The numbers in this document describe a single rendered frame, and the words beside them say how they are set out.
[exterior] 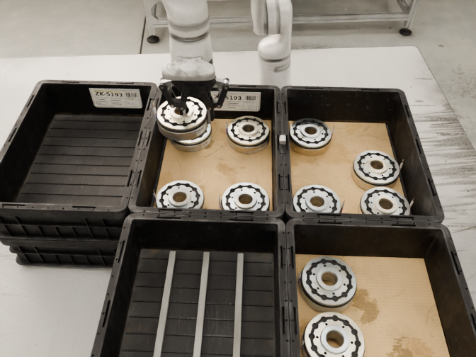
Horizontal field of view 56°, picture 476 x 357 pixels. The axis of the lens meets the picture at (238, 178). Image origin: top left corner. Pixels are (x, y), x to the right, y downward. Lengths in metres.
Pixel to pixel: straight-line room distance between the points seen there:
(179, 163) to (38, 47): 2.26
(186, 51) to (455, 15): 2.99
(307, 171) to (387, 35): 2.26
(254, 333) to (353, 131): 0.58
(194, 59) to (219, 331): 0.48
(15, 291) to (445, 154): 1.15
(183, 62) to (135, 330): 0.48
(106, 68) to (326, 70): 0.75
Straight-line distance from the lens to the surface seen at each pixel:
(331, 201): 0.97
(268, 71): 1.30
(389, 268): 0.95
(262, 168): 1.06
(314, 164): 1.08
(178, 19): 0.77
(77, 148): 1.17
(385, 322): 0.89
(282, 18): 1.21
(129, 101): 1.19
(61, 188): 1.09
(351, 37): 3.17
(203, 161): 1.07
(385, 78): 1.61
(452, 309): 0.88
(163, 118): 0.93
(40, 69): 1.71
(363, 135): 1.18
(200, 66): 0.78
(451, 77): 3.00
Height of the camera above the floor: 1.61
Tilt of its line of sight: 49 degrees down
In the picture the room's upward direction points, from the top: straight up
